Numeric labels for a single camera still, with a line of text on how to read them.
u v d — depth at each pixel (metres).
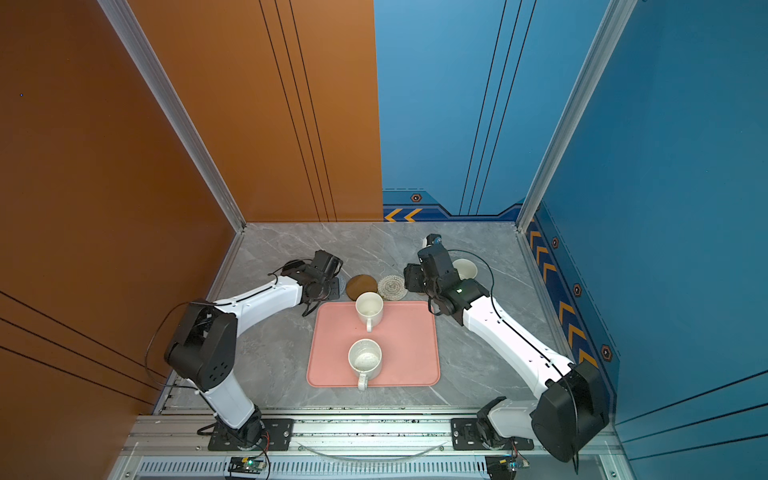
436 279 0.59
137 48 0.74
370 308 0.93
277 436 0.73
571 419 0.39
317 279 0.71
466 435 0.72
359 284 1.02
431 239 0.71
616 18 0.70
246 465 0.71
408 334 0.91
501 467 0.71
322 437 0.75
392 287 1.00
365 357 0.84
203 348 0.47
